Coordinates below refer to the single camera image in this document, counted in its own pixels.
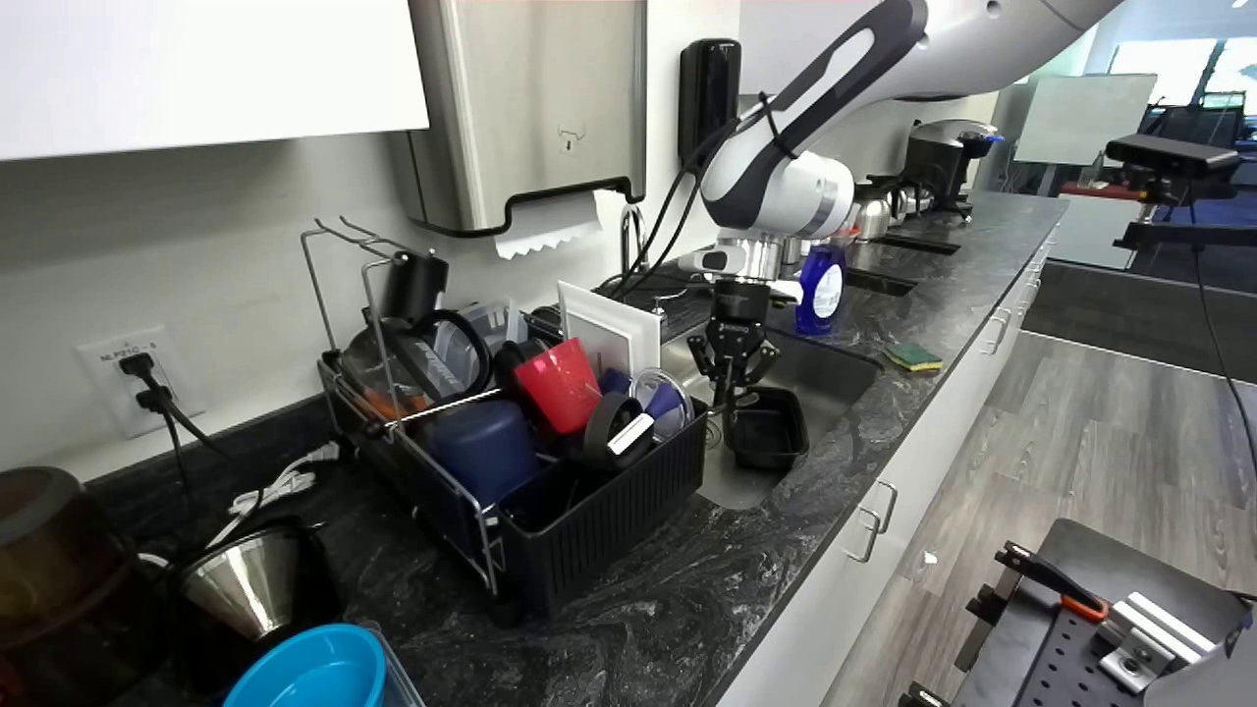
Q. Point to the red plastic cup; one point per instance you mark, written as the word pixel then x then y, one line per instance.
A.
pixel 563 386

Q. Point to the white upper cabinet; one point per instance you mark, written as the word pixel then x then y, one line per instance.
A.
pixel 120 75

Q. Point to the green yellow sponge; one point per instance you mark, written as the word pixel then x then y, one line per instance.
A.
pixel 912 361

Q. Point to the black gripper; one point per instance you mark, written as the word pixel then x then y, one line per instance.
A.
pixel 737 318

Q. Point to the blue dish soap bottle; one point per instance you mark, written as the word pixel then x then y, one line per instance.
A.
pixel 823 287

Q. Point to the coffee maker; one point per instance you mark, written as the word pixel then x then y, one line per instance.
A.
pixel 939 160

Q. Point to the brown glass jar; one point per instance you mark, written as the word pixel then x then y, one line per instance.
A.
pixel 73 603

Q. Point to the steel funnel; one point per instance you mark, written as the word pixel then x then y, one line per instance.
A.
pixel 245 585

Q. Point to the black plastic tray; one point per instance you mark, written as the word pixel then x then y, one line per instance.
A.
pixel 766 429

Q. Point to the stainless steel sink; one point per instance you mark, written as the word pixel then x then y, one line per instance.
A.
pixel 819 377

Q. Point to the black wall soap dispenser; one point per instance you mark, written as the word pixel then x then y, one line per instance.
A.
pixel 710 96

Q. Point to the black dish rack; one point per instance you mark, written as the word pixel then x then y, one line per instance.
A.
pixel 559 534

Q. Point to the black perforated mounting board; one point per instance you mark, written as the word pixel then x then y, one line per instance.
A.
pixel 1089 621

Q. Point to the blue bowl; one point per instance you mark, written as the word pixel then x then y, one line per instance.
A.
pixel 331 665

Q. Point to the steel paper towel dispenser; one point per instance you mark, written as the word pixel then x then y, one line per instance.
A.
pixel 522 100

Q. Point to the white cabinet handle pair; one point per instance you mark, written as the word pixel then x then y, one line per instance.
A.
pixel 872 524

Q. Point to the blue plastic cup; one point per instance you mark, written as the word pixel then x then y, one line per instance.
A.
pixel 484 445

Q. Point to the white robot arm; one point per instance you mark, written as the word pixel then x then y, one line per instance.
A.
pixel 766 180

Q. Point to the wall power outlet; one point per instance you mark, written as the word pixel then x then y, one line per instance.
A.
pixel 120 391

